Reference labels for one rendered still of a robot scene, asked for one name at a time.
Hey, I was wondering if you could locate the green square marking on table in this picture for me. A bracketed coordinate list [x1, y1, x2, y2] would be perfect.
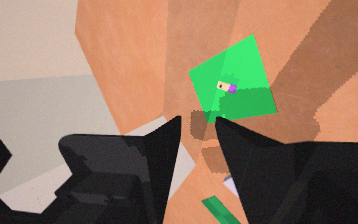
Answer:
[188, 34, 277, 123]

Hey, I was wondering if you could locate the green square mat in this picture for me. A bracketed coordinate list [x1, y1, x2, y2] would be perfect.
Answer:
[201, 196, 241, 224]

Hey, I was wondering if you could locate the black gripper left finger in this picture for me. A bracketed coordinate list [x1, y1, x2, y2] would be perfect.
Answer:
[58, 116, 182, 224]

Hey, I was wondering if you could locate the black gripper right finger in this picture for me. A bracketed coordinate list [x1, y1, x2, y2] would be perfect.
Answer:
[215, 116, 358, 224]

